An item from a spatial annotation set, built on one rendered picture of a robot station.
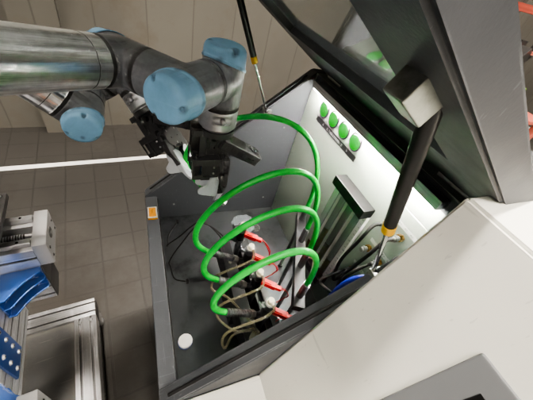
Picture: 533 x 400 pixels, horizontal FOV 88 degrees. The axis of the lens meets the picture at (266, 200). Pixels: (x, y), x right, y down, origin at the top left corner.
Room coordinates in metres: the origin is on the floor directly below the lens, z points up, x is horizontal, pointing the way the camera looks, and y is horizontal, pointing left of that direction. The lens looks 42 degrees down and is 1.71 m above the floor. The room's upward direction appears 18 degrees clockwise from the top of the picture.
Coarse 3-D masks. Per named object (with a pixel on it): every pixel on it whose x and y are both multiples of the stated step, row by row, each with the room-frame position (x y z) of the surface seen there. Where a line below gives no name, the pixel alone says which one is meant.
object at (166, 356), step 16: (160, 224) 0.57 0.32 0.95; (160, 240) 0.51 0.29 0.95; (160, 256) 0.45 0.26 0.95; (160, 272) 0.40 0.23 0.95; (160, 288) 0.36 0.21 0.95; (160, 304) 0.32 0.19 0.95; (160, 320) 0.28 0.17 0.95; (160, 336) 0.24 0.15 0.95; (160, 352) 0.21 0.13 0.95; (160, 368) 0.18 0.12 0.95; (176, 368) 0.19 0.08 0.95; (160, 384) 0.15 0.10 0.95
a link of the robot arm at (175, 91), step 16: (144, 64) 0.38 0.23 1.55; (160, 64) 0.39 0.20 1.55; (176, 64) 0.39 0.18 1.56; (192, 64) 0.41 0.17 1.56; (208, 64) 0.43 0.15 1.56; (144, 80) 0.37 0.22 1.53; (160, 80) 0.34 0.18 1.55; (176, 80) 0.35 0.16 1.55; (192, 80) 0.37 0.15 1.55; (208, 80) 0.40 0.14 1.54; (224, 80) 0.44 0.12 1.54; (144, 96) 0.35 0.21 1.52; (160, 96) 0.34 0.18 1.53; (176, 96) 0.34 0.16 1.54; (192, 96) 0.36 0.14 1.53; (208, 96) 0.39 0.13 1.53; (224, 96) 0.44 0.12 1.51; (160, 112) 0.34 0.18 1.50; (176, 112) 0.34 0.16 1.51; (192, 112) 0.36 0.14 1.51
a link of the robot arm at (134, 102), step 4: (128, 92) 0.59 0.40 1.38; (124, 96) 0.59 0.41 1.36; (128, 96) 0.59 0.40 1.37; (132, 96) 0.59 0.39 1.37; (136, 96) 0.60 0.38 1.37; (124, 100) 0.60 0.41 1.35; (128, 100) 0.58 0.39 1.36; (132, 100) 0.59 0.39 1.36; (136, 100) 0.59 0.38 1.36; (140, 100) 0.60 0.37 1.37; (144, 100) 0.60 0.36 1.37; (128, 104) 0.59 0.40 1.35; (132, 104) 0.59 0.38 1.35; (136, 104) 0.59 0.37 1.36; (140, 104) 0.59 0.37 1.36; (144, 104) 0.60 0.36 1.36; (128, 108) 0.59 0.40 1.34; (132, 108) 0.59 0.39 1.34; (136, 108) 0.59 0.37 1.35; (140, 108) 0.59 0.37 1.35; (132, 112) 0.59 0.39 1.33
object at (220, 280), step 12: (264, 216) 0.38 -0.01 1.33; (312, 216) 0.43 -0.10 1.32; (240, 228) 0.35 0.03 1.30; (228, 240) 0.34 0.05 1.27; (312, 240) 0.46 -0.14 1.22; (204, 264) 0.32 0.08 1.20; (300, 264) 0.46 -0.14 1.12; (204, 276) 0.32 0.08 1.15; (216, 276) 0.34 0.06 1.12; (240, 288) 0.37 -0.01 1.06
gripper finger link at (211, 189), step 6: (210, 180) 0.47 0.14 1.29; (216, 180) 0.48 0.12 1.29; (204, 186) 0.47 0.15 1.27; (210, 186) 0.47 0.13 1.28; (216, 186) 0.48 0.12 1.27; (198, 192) 0.46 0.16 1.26; (204, 192) 0.47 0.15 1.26; (210, 192) 0.48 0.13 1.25; (216, 192) 0.48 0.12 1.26; (216, 198) 0.49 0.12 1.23
